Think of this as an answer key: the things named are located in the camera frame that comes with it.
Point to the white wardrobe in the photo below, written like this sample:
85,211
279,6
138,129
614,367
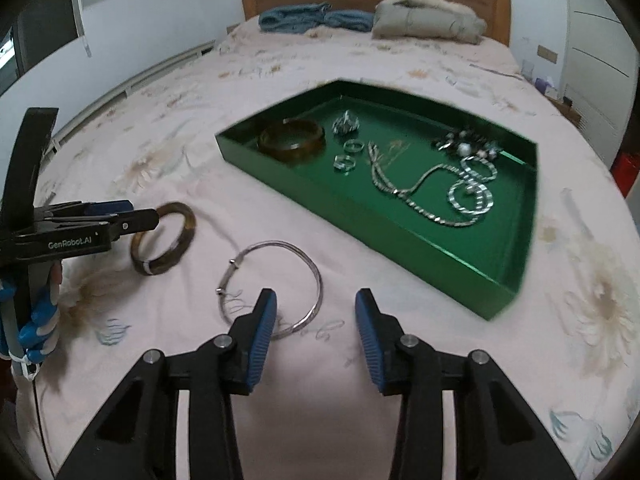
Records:
600,35

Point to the beige down jacket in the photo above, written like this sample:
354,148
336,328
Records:
425,20

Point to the small blue folded blanket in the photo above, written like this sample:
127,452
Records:
350,20

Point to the tissue box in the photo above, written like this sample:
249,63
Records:
547,87

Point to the wall socket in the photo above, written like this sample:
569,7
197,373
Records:
547,54

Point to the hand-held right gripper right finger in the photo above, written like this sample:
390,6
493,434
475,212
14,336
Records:
370,345

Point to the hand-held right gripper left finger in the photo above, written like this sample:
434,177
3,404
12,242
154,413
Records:
262,340

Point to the amber bangle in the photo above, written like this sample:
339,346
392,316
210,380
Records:
295,152

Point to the drinking glass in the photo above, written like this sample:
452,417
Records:
527,67

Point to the dark brown bangle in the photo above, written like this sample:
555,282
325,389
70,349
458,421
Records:
150,267

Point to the thin silver bangle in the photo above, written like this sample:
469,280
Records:
315,270

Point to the green tray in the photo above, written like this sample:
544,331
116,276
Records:
480,260

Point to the large blue folded blanket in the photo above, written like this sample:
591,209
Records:
292,17

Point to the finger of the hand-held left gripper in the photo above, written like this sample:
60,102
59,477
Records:
137,222
112,206

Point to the person's left hand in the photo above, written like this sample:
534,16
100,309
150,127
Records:
45,320

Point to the window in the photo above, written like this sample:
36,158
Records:
40,10

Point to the wooden nightstand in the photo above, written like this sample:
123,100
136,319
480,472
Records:
567,107

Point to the red object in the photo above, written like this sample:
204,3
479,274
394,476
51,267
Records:
627,172

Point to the silver brooch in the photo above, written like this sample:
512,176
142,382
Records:
346,122

